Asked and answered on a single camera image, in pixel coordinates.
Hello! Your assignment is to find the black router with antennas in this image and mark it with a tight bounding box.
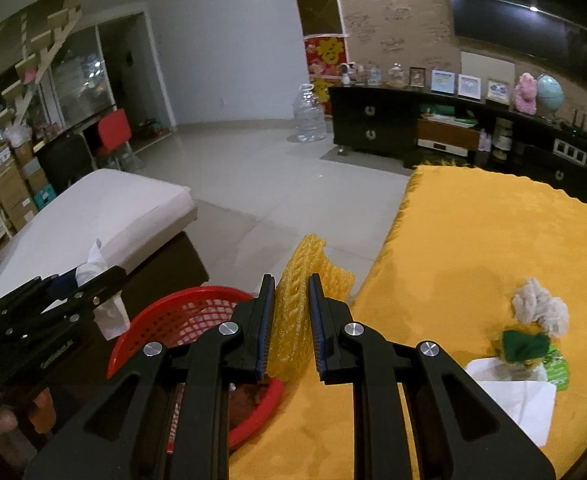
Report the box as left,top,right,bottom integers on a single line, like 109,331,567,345
558,115,587,144

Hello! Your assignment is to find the beige wall panel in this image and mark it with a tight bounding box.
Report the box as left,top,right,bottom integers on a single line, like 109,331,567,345
461,50,517,93

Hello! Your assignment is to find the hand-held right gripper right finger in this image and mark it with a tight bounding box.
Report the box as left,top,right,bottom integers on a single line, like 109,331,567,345
307,273,557,480

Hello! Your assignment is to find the yellow foam fruit net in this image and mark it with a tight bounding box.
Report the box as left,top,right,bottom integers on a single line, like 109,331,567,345
266,233,357,381

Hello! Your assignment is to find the person's left hand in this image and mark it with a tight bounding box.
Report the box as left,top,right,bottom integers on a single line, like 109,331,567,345
0,386,58,437

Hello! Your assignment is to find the red chair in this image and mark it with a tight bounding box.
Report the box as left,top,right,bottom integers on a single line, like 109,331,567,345
96,108,134,162

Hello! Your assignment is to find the pink plush toy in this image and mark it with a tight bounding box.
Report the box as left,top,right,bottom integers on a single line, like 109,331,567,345
512,72,539,114

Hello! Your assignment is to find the pale blue desk globe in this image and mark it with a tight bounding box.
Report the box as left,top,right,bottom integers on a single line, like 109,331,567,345
536,74,565,124

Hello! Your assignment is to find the stack of cardboard boxes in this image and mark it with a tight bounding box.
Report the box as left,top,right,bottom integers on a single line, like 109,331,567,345
0,142,50,233

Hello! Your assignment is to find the clear large water bottle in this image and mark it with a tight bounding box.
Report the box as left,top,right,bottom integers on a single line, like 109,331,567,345
288,83,327,144

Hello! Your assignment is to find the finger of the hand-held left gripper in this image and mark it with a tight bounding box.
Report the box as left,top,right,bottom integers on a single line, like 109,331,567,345
0,265,127,322
0,277,125,347

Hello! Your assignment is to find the light wooden shelf rack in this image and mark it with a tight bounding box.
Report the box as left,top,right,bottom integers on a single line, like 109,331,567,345
0,0,85,261

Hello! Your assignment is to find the crumpled greyish white tissue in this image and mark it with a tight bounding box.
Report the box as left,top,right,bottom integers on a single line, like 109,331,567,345
511,277,571,339

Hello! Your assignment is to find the white switch panel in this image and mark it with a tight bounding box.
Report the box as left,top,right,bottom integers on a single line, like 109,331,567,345
553,140,587,165

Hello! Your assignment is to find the white framed blue picture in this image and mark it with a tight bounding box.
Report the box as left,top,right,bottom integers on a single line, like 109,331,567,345
431,70,456,96
457,74,482,100
486,78,511,105

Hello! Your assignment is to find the dark green crumpled wrapper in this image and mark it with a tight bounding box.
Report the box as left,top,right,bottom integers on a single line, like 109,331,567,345
501,329,550,364

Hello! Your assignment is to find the yellow fringed tablecloth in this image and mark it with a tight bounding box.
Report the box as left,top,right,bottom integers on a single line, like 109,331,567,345
228,165,587,480

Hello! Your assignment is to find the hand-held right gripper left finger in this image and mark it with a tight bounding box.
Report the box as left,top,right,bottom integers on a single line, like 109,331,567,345
24,273,277,480

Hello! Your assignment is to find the white paper tissue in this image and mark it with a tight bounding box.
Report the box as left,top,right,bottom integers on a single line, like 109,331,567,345
75,238,132,342

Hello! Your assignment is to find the red and yellow wall poster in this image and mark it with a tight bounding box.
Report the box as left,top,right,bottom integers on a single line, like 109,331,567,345
303,34,349,117

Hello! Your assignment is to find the white cushioned sofa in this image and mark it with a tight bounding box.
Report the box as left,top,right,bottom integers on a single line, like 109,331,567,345
0,167,210,311

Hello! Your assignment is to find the red plastic mesh basket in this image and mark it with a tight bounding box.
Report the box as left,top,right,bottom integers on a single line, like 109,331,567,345
106,286,287,453

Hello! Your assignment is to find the black television cabinet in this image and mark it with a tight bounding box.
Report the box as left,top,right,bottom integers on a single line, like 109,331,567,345
327,85,587,207

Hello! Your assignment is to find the black wall television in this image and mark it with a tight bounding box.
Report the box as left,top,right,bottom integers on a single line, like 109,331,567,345
442,0,587,97

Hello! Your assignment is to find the light green plastic wrapper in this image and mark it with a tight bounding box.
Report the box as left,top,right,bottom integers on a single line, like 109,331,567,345
542,346,571,392

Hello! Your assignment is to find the white paper sheet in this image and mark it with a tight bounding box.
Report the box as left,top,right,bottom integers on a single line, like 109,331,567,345
465,357,558,448

